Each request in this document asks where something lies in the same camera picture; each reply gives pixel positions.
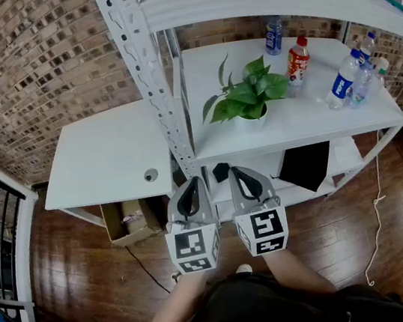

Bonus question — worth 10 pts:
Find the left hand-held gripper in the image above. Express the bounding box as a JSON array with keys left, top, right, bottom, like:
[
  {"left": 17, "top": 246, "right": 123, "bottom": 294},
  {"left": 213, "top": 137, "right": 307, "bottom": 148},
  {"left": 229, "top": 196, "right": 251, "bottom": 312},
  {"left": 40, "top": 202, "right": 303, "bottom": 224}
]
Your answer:
[{"left": 157, "top": 173, "right": 226, "bottom": 277}]

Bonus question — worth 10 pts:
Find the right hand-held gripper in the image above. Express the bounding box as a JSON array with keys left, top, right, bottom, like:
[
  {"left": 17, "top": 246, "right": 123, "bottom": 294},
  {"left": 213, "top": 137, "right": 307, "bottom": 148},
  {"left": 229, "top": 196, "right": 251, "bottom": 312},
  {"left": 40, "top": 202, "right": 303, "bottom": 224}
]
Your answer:
[{"left": 224, "top": 159, "right": 293, "bottom": 261}]

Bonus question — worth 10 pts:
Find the green potted plant white pot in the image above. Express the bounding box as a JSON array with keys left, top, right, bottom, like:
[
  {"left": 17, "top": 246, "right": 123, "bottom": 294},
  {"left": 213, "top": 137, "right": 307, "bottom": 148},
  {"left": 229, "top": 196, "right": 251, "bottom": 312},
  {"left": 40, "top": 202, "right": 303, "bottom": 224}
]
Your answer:
[{"left": 191, "top": 43, "right": 297, "bottom": 140}]

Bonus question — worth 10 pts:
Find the person's left forearm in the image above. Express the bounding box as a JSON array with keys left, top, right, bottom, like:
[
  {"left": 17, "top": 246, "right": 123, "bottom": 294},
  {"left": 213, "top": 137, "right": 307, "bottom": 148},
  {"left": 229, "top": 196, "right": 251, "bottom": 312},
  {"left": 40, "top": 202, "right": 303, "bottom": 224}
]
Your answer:
[{"left": 141, "top": 269, "right": 215, "bottom": 322}]

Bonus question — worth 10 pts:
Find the person's right forearm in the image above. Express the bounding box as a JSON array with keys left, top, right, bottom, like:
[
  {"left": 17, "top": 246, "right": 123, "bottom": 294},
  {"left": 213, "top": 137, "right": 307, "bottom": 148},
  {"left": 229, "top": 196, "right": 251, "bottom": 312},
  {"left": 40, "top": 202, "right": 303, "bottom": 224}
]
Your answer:
[{"left": 261, "top": 241, "right": 337, "bottom": 303}]

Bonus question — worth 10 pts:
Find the small black pouch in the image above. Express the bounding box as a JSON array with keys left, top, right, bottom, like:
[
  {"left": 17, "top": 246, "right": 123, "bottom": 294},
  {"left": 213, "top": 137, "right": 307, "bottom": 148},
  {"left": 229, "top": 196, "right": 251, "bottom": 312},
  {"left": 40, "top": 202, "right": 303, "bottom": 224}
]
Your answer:
[{"left": 210, "top": 161, "right": 234, "bottom": 185}]

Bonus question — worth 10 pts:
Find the black cloth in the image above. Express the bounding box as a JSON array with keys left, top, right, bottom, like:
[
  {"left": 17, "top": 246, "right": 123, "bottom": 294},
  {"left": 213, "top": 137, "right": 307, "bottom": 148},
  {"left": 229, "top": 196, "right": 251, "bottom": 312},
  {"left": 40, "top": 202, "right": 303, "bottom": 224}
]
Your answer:
[{"left": 273, "top": 140, "right": 339, "bottom": 198}]

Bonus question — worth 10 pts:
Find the open cardboard box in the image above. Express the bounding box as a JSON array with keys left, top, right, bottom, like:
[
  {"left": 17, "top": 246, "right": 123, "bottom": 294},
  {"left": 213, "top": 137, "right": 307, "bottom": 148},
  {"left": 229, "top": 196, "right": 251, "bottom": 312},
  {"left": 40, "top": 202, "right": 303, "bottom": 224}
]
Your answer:
[{"left": 99, "top": 195, "right": 165, "bottom": 250}]

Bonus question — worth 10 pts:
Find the person's white shoe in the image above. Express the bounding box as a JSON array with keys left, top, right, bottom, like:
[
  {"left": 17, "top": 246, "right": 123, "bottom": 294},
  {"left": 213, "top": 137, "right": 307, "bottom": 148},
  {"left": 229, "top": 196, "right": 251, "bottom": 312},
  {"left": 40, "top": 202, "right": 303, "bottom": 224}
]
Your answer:
[{"left": 235, "top": 261, "right": 254, "bottom": 276}]

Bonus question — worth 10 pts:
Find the white side table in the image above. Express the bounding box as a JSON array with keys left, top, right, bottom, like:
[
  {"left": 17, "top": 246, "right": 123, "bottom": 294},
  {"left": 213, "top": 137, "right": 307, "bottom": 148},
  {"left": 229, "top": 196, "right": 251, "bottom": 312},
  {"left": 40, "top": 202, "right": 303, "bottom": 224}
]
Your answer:
[{"left": 30, "top": 94, "right": 181, "bottom": 238}]

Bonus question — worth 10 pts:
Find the person's black clothing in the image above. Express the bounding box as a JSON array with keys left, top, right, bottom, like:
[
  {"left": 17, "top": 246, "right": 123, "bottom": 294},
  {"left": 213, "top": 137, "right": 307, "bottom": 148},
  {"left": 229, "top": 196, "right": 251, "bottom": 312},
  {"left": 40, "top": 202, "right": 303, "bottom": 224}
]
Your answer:
[{"left": 88, "top": 247, "right": 403, "bottom": 322}]

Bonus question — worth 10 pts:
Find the red orange drink bottle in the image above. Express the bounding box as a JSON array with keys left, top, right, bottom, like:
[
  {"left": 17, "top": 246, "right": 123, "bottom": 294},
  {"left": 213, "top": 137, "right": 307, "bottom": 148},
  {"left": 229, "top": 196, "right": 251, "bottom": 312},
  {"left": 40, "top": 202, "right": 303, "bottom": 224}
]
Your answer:
[{"left": 278, "top": 34, "right": 318, "bottom": 100}]

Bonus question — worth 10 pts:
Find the large blue label soda bottle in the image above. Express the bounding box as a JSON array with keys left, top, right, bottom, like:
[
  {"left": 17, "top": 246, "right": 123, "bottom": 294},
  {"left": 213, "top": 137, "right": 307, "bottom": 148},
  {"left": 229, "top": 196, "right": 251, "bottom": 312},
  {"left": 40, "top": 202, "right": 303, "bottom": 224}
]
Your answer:
[{"left": 318, "top": 47, "right": 370, "bottom": 112}]

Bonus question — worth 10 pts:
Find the blue label drink bottle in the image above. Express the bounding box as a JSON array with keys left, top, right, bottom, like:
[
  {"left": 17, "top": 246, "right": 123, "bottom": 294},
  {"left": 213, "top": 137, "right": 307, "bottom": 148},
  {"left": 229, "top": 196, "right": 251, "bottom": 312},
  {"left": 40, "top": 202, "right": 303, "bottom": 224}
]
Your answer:
[{"left": 261, "top": 14, "right": 288, "bottom": 57}]

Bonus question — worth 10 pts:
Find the clear pale label water bottle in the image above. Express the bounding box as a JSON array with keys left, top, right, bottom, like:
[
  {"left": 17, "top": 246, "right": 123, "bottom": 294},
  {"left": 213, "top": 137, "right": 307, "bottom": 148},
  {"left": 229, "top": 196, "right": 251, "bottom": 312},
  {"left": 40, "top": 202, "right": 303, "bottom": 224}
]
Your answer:
[{"left": 342, "top": 60, "right": 380, "bottom": 111}]

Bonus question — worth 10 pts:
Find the blue cap clear bottle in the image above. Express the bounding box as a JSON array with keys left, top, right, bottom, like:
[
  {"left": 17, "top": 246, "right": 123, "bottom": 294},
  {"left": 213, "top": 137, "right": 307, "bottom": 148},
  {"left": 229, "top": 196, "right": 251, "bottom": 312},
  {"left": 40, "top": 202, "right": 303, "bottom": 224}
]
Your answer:
[{"left": 354, "top": 31, "right": 381, "bottom": 68}]

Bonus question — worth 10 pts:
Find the grey cable grommet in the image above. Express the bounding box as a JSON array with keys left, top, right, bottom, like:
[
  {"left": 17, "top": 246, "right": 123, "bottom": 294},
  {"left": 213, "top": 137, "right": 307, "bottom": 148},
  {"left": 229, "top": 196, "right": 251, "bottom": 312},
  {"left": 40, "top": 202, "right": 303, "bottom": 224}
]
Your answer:
[{"left": 142, "top": 166, "right": 160, "bottom": 183}]

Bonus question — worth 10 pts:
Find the black floor cable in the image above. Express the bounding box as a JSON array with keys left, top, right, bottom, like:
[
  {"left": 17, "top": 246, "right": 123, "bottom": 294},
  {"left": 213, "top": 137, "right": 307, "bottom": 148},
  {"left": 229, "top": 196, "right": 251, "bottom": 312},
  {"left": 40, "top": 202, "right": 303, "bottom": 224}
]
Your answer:
[{"left": 123, "top": 237, "right": 172, "bottom": 301}]

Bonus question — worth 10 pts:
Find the white cord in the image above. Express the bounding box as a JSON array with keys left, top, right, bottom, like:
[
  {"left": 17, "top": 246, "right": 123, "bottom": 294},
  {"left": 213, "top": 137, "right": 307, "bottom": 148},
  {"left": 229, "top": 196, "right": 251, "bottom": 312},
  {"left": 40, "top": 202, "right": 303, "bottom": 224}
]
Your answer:
[{"left": 342, "top": 127, "right": 403, "bottom": 287}]

